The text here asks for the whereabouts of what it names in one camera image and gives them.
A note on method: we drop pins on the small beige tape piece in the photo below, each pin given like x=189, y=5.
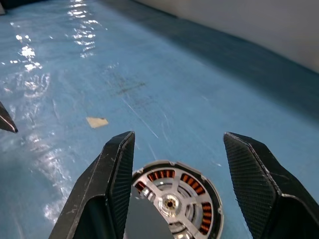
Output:
x=97, y=122

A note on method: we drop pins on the blue plastic table cover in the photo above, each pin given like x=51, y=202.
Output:
x=174, y=99

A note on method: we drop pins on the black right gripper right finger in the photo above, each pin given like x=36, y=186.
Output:
x=261, y=186

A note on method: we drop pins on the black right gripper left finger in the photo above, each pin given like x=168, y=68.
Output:
x=99, y=186

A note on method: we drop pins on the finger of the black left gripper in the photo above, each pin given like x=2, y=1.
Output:
x=6, y=119

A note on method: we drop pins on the silver motor housing copper windings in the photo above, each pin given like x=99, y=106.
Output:
x=207, y=214

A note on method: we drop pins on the white curtain sheet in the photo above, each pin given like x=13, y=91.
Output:
x=249, y=25

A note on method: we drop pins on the silver spoked rotor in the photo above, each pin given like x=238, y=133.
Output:
x=169, y=204

